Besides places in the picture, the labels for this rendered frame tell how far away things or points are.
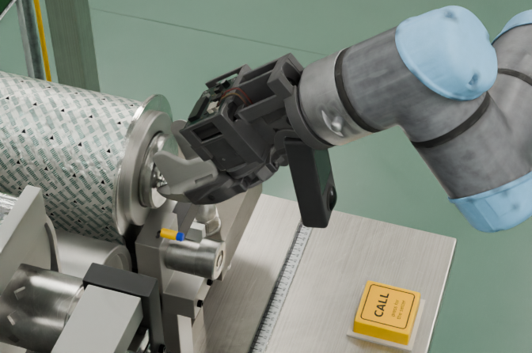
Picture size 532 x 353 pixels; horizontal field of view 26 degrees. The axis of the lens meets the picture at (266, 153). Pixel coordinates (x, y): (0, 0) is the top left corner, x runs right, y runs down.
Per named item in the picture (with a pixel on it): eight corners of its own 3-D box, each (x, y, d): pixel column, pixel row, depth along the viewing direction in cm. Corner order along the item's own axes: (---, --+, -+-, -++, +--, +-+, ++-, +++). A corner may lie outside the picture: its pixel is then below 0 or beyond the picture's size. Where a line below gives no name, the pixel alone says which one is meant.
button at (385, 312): (407, 347, 141) (409, 335, 140) (352, 332, 143) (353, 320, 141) (419, 304, 146) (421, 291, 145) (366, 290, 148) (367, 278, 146)
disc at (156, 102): (124, 270, 114) (109, 165, 104) (119, 269, 115) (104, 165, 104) (176, 168, 124) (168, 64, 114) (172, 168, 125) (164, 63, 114)
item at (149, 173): (177, 184, 119) (150, 222, 113) (159, 180, 119) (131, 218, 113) (180, 122, 115) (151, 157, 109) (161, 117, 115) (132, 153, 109)
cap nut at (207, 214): (214, 239, 137) (214, 214, 134) (186, 233, 137) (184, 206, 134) (225, 218, 139) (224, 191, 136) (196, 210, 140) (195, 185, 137)
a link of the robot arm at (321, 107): (397, 92, 100) (375, 156, 94) (356, 109, 103) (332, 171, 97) (347, 29, 97) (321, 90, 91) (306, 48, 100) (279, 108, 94)
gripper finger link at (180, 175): (128, 156, 110) (198, 123, 104) (168, 198, 112) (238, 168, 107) (116, 178, 107) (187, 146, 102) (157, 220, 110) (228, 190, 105)
